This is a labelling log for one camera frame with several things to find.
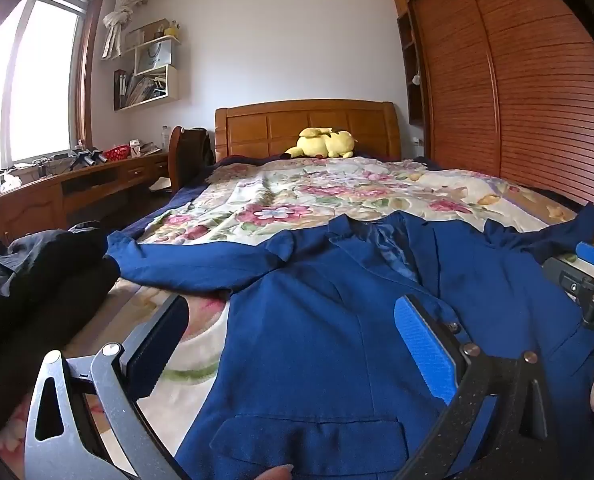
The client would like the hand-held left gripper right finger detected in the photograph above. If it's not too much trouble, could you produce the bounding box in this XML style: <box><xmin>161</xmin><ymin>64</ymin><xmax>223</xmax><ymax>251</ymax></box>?
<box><xmin>392</xmin><ymin>294</ymin><xmax>580</xmax><ymax>480</ymax></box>

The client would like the tied beige curtain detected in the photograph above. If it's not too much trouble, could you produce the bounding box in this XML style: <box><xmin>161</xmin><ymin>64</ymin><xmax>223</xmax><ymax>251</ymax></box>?
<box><xmin>99</xmin><ymin>0</ymin><xmax>145</xmax><ymax>61</ymax></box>

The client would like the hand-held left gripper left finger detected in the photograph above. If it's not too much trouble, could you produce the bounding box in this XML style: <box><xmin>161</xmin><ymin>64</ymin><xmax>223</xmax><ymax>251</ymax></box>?
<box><xmin>23</xmin><ymin>294</ymin><xmax>192</xmax><ymax>480</ymax></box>

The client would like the white paper bag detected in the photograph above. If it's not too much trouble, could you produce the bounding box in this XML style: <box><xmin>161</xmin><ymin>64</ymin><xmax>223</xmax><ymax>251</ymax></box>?
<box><xmin>136</xmin><ymin>40</ymin><xmax>173</xmax><ymax>74</ymax></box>

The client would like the person's left hand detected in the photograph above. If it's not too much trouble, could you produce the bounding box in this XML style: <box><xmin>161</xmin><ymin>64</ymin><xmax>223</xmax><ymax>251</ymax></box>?
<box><xmin>249</xmin><ymin>464</ymin><xmax>296</xmax><ymax>480</ymax></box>

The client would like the row of books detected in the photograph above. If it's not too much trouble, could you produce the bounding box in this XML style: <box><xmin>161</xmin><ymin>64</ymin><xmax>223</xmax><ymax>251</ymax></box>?
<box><xmin>127</xmin><ymin>75</ymin><xmax>169</xmax><ymax>106</ymax></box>

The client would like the wooden chair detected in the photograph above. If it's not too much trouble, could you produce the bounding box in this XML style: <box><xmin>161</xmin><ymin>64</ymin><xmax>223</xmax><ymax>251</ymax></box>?
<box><xmin>168</xmin><ymin>126</ymin><xmax>217</xmax><ymax>192</ymax></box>

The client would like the white wall shelf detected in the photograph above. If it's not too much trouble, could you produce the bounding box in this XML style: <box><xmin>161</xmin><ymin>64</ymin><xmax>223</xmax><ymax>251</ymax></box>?
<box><xmin>113</xmin><ymin>34</ymin><xmax>182</xmax><ymax>111</ymax></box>

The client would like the blue suit jacket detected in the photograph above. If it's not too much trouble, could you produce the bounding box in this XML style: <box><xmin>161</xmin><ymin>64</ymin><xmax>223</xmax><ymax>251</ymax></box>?
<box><xmin>106</xmin><ymin>202</ymin><xmax>594</xmax><ymax>480</ymax></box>

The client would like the black clothes pile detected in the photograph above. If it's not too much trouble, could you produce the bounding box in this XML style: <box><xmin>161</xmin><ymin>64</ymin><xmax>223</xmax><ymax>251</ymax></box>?
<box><xmin>0</xmin><ymin>222</ymin><xmax>122</xmax><ymax>436</ymax></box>

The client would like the wooden bed headboard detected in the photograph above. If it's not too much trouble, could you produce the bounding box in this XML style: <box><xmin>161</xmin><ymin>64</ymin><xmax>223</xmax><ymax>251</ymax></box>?
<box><xmin>214</xmin><ymin>100</ymin><xmax>403</xmax><ymax>166</ymax></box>

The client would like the yellow plush toy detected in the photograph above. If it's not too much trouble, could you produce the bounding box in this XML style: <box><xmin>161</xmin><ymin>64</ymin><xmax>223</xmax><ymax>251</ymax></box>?
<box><xmin>283</xmin><ymin>127</ymin><xmax>356</xmax><ymax>160</ymax></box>

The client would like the long wooden desk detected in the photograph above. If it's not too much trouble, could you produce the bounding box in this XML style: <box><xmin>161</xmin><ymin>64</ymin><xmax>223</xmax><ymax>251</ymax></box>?
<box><xmin>0</xmin><ymin>152</ymin><xmax>170</xmax><ymax>242</ymax></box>

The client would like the wooden slatted wardrobe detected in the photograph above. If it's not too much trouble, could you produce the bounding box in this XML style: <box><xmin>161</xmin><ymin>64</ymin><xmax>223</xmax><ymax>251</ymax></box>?
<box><xmin>388</xmin><ymin>0</ymin><xmax>594</xmax><ymax>231</ymax></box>

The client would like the black bag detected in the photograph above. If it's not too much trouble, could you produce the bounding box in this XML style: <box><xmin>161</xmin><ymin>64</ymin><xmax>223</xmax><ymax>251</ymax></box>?
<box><xmin>179</xmin><ymin>129</ymin><xmax>216</xmax><ymax>181</ymax></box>

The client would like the window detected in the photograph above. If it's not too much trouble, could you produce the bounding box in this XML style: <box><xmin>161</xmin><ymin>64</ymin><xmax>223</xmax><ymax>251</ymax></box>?
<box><xmin>0</xmin><ymin>0</ymin><xmax>108</xmax><ymax>163</ymax></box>

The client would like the floral blanket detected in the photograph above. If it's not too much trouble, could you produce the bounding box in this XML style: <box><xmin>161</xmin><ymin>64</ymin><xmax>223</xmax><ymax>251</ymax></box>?
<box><xmin>0</xmin><ymin>156</ymin><xmax>594</xmax><ymax>480</ymax></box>

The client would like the black device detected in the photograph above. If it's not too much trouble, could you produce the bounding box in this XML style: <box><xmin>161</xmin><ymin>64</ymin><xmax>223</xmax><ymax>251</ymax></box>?
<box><xmin>69</xmin><ymin>147</ymin><xmax>106</xmax><ymax>169</ymax></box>

